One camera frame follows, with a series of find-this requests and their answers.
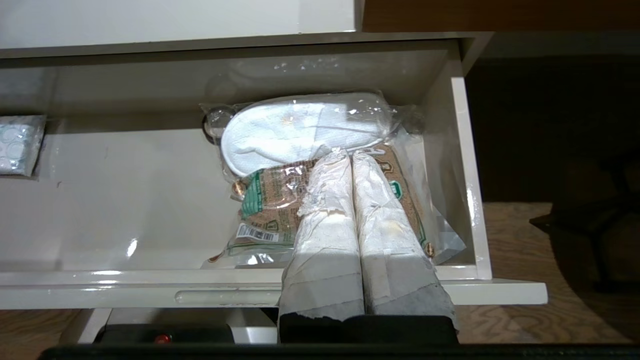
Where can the brown wooden desk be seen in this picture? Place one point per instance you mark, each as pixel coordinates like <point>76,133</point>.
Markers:
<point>500,15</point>

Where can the green brown snack bag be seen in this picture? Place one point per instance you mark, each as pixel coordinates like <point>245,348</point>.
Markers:
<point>270,205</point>

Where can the white patterned tissue packet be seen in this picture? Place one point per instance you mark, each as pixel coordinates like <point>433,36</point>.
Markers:
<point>17,145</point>

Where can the white glossy cabinet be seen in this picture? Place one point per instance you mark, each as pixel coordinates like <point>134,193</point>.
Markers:
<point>150,20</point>

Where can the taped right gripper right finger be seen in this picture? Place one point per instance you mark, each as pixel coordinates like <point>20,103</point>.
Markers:
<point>395,260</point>

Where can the white glossy drawer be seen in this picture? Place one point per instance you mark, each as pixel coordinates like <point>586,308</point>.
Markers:
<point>125,200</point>

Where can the black chair legs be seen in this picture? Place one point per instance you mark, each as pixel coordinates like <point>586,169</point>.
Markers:
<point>590,225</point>

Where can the bagged white slippers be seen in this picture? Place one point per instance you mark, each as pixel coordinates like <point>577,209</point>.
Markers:
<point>290,130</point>

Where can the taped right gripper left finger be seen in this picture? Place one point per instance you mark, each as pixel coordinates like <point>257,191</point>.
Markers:
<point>325,250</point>

